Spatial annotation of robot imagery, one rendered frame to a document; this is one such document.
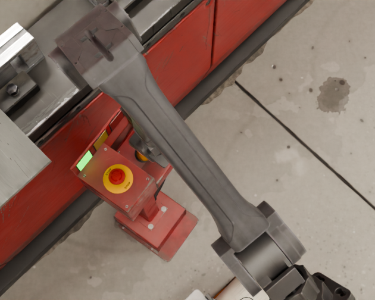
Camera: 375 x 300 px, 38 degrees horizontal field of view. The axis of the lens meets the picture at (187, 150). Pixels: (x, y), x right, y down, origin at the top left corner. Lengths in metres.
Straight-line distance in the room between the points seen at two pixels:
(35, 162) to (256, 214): 0.53
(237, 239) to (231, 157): 1.39
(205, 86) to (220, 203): 1.48
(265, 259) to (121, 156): 0.63
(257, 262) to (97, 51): 0.36
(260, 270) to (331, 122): 1.51
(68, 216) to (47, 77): 0.86
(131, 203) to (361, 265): 1.09
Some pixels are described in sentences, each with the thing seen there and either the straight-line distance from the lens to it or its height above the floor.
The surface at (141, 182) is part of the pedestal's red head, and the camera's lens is 1.30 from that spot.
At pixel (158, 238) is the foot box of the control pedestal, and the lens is 1.94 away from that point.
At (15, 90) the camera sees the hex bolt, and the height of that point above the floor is 0.92.
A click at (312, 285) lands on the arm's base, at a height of 1.23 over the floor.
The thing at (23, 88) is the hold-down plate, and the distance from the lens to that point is 1.29.
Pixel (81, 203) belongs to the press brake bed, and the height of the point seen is 0.05.
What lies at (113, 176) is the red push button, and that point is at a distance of 1.28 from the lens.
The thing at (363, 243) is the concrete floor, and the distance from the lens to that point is 2.14.
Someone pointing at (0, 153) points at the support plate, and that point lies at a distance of 1.15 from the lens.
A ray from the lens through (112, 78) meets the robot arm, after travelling 0.63.
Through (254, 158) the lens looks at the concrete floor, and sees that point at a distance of 2.13.
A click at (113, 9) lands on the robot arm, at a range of 0.70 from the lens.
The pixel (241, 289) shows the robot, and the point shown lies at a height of 0.28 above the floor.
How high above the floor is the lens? 2.03
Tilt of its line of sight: 73 degrees down
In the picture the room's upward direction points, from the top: 2 degrees counter-clockwise
